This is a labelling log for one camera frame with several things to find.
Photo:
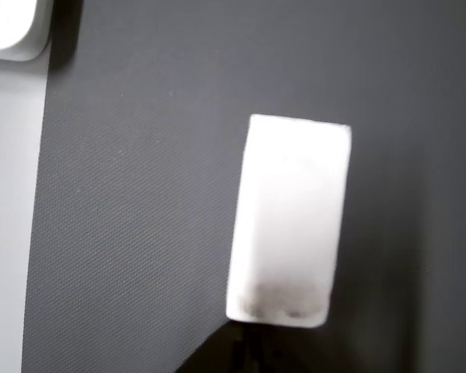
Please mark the white rounded flat device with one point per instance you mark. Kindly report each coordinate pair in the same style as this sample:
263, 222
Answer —
7, 27

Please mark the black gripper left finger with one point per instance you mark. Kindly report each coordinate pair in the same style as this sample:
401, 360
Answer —
221, 353

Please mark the grey textured desk mat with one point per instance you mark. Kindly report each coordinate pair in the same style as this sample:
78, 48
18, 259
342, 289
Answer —
147, 194

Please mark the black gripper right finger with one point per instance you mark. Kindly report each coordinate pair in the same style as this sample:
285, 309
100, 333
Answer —
287, 353

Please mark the white rectangular eraser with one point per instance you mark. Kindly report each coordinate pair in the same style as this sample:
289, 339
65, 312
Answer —
291, 210

